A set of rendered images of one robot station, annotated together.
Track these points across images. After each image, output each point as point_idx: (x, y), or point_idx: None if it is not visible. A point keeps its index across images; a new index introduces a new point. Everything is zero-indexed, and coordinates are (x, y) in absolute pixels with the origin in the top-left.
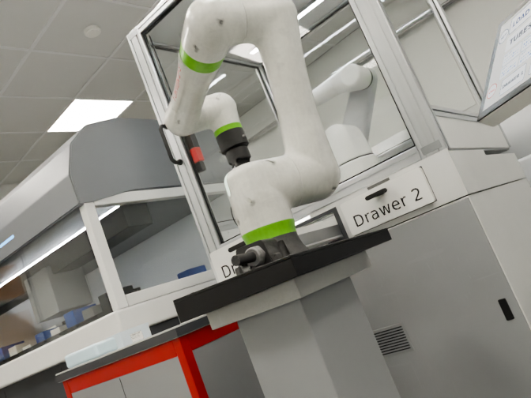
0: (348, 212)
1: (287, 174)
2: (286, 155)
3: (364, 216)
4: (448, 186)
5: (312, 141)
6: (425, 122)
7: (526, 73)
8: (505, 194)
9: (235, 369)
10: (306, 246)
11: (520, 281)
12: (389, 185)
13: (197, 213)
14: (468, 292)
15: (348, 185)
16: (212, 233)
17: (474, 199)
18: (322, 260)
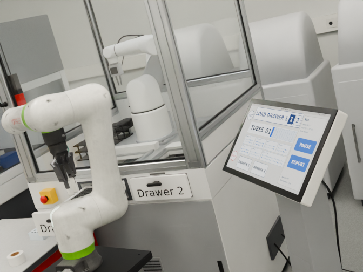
0: (134, 185)
1: (92, 216)
2: (93, 198)
3: (145, 192)
4: (201, 190)
5: (111, 191)
6: (193, 148)
7: (250, 168)
8: None
9: None
10: (100, 258)
11: (234, 245)
12: (164, 179)
13: (19, 147)
14: (201, 252)
15: (136, 167)
16: (30, 164)
17: (215, 199)
18: None
